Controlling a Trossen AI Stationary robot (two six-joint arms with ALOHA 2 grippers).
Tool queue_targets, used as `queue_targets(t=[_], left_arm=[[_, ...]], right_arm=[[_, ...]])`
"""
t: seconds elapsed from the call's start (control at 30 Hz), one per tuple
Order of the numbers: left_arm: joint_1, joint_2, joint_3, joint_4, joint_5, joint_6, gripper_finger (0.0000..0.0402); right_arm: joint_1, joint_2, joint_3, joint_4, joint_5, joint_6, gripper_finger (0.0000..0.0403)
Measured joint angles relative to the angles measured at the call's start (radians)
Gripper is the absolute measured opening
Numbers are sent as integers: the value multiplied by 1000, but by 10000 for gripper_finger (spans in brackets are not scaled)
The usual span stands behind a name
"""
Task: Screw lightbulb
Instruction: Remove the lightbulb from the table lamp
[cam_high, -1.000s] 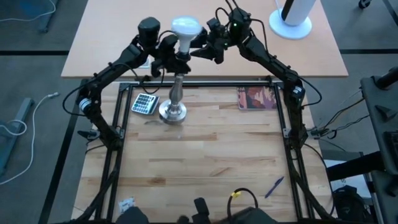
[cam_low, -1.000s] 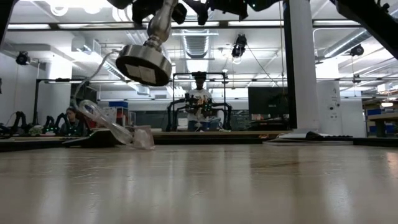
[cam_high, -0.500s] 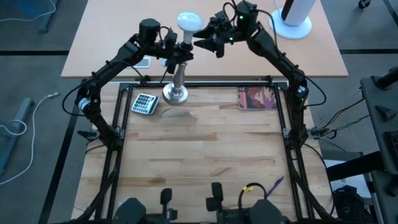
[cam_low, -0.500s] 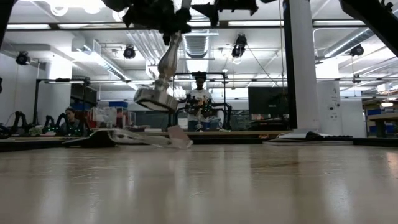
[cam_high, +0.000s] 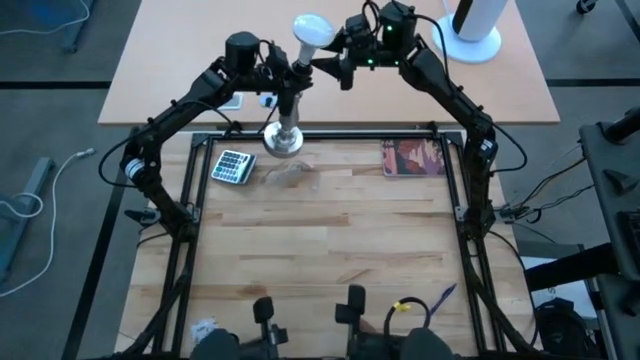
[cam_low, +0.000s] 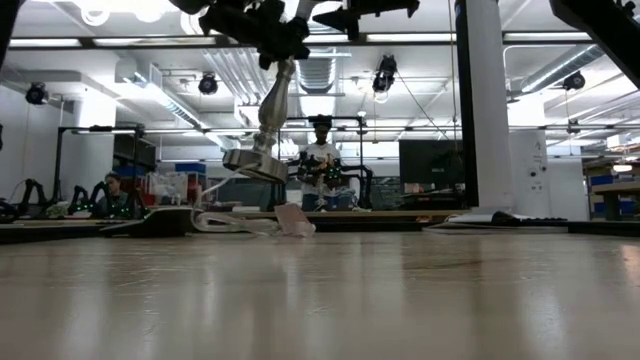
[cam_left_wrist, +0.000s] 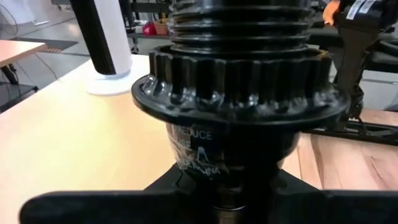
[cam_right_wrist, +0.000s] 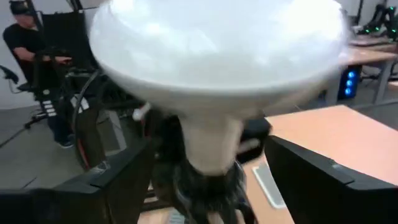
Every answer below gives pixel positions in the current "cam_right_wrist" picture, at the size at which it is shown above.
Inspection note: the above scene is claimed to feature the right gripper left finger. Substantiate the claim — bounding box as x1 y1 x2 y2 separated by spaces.
0 136 157 224

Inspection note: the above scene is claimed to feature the silver table lamp base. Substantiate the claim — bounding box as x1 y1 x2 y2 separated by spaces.
152 161 259 224

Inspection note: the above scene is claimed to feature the white flood lightbulb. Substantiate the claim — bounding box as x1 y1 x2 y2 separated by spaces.
88 0 349 177

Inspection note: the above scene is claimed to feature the black upright panel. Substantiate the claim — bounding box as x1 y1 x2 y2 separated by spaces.
40 11 96 71

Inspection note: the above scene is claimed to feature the white flat box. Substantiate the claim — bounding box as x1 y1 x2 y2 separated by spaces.
251 162 287 210

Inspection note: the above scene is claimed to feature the person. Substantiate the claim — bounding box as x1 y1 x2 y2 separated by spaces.
2 0 76 149

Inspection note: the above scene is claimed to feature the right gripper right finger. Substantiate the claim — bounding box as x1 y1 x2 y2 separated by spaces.
263 135 398 224

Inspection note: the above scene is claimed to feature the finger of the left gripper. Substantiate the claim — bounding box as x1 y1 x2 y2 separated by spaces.
236 117 273 165
148 108 188 164

